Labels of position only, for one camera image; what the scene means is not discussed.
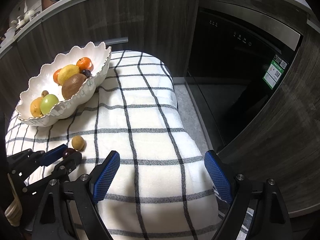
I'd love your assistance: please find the dark red cherry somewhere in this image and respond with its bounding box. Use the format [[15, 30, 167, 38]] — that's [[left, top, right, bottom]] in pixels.
[[62, 148, 76, 159], [81, 69, 91, 78]]

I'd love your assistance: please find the tan longan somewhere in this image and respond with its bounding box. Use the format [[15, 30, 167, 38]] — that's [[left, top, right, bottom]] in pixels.
[[41, 90, 49, 98], [72, 135, 85, 151]]

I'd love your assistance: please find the yellow mango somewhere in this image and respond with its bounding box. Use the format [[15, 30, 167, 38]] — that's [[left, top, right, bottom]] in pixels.
[[30, 97, 43, 117]]

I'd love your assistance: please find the green apple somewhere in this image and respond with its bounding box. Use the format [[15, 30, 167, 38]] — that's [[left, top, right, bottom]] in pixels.
[[40, 94, 59, 115]]

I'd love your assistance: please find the brown kiwi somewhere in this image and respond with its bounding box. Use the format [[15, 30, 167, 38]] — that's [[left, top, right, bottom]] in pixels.
[[61, 73, 87, 100]]

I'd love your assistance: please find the orange mandarin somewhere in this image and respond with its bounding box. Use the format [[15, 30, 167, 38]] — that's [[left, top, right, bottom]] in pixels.
[[53, 69, 61, 85], [76, 57, 94, 72]]

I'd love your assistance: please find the yellow lemon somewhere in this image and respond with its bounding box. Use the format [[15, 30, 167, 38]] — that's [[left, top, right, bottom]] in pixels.
[[57, 64, 80, 86]]

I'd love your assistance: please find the white black checked cloth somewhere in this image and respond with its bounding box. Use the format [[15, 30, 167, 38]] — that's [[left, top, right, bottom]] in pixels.
[[5, 51, 227, 239]]

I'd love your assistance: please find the white scalloped fruit bowl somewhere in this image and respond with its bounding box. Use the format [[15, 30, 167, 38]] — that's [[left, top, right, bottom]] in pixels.
[[16, 42, 112, 127]]

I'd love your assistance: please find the black built-in dishwasher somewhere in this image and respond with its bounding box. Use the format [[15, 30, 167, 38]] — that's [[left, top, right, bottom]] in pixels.
[[186, 0, 302, 152]]

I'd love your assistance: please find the white ceramic teapot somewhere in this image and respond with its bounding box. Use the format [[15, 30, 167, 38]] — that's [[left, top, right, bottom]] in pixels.
[[24, 10, 35, 22]]

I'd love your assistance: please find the dark wood base cabinet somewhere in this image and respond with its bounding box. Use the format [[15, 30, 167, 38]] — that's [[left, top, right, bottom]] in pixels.
[[0, 0, 198, 111]]

